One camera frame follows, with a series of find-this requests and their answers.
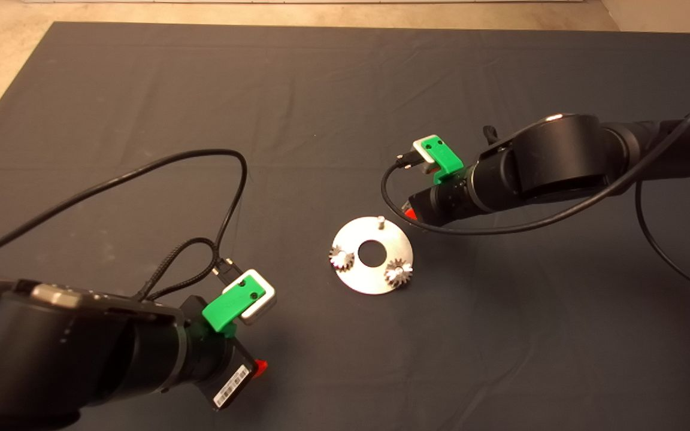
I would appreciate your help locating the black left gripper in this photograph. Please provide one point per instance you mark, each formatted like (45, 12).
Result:
(219, 365)

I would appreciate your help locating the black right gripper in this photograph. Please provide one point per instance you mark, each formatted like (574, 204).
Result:
(453, 197)

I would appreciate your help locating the steel planetary gear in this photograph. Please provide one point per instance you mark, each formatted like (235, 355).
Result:
(342, 260)
(398, 274)

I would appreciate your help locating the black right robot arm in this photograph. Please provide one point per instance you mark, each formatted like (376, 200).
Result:
(560, 155)

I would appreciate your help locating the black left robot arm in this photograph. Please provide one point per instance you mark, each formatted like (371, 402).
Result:
(51, 359)

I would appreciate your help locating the round metal carrier plate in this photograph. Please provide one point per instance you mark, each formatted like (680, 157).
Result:
(369, 285)

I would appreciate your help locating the dark grey table cloth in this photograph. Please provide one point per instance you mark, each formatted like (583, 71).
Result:
(321, 90)

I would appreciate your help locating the left silver camera box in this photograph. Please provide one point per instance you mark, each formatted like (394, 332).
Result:
(262, 309)

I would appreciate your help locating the silver camera box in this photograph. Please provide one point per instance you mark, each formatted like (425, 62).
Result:
(262, 309)
(420, 149)

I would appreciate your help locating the right silver camera box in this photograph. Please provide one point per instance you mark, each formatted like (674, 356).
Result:
(420, 149)

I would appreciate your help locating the right green camera mount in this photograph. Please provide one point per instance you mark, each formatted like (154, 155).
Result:
(444, 157)

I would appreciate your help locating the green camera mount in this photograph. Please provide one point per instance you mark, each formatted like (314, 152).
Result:
(228, 308)
(444, 157)

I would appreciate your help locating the left green camera mount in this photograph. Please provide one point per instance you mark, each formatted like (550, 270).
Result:
(228, 308)

